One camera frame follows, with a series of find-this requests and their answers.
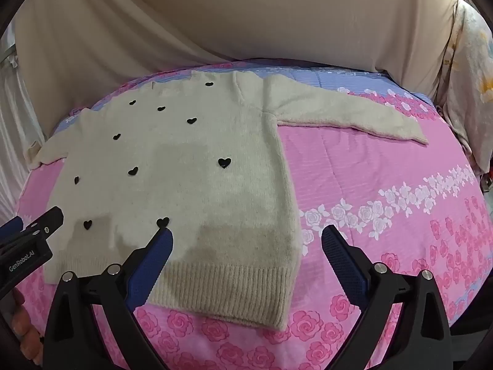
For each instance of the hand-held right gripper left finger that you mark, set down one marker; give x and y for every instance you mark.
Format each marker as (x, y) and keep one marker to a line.
(152, 262)

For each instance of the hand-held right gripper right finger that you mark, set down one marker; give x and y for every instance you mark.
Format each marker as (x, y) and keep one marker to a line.
(341, 256)

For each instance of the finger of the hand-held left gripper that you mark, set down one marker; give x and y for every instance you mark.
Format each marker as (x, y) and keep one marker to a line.
(11, 226)
(50, 219)

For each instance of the cream sweater with black hearts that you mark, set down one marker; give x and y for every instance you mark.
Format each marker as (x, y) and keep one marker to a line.
(192, 185)

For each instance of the person's left hand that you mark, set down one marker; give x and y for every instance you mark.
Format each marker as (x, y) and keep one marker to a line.
(23, 320)

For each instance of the pink floral bed sheet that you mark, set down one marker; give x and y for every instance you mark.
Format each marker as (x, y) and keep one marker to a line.
(366, 169)

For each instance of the white satin curtain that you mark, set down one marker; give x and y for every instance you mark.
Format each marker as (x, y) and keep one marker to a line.
(15, 123)

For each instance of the cream floral quilt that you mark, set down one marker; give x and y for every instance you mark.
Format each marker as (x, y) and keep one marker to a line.
(470, 84)

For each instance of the beige cloth cover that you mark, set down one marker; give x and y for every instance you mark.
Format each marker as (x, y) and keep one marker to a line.
(231, 15)

